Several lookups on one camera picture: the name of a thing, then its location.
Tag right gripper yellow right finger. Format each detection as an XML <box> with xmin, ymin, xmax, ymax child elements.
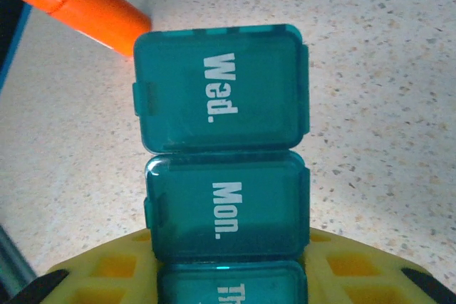
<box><xmin>302</xmin><ymin>227</ymin><xmax>456</xmax><ymax>304</ymax></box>

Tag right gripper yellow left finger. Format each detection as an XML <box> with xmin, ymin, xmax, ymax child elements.
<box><xmin>10</xmin><ymin>228</ymin><xmax>163</xmax><ymax>304</ymax></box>

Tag teal pill box Thu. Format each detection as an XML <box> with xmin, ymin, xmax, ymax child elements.
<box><xmin>156</xmin><ymin>259</ymin><xmax>309</xmax><ymax>304</ymax></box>

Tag teal pill box Mon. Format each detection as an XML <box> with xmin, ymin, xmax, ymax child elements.
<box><xmin>143</xmin><ymin>150</ymin><xmax>311</xmax><ymax>262</ymax></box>

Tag teal pill box Wed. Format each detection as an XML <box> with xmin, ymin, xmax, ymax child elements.
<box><xmin>132</xmin><ymin>24</ymin><xmax>310</xmax><ymax>154</ymax></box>

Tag orange pill bottle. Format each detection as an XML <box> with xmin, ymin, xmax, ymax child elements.
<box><xmin>48</xmin><ymin>0</ymin><xmax>153</xmax><ymax>58</ymax></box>

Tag blue table edge strip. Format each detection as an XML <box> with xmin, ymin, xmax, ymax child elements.
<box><xmin>0</xmin><ymin>6</ymin><xmax>35</xmax><ymax>86</ymax></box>

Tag aluminium frame rail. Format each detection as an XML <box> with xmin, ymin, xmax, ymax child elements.
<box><xmin>0</xmin><ymin>224</ymin><xmax>38</xmax><ymax>300</ymax></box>

